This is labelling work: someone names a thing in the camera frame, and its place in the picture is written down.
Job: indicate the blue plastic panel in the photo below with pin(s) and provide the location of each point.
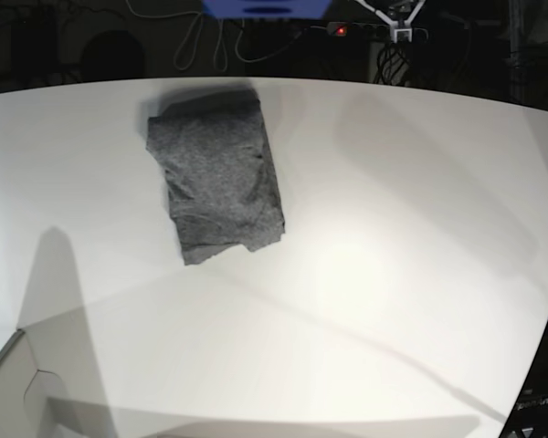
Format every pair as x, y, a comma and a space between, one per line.
246, 9

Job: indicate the grey long-sleeve t-shirt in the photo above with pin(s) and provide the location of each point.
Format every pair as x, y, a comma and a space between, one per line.
221, 182

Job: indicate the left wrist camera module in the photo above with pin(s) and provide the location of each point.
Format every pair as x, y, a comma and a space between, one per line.
401, 34

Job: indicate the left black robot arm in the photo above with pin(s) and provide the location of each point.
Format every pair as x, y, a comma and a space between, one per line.
396, 13

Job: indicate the black power strip red switch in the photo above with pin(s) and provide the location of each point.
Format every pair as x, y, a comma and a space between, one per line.
370, 31

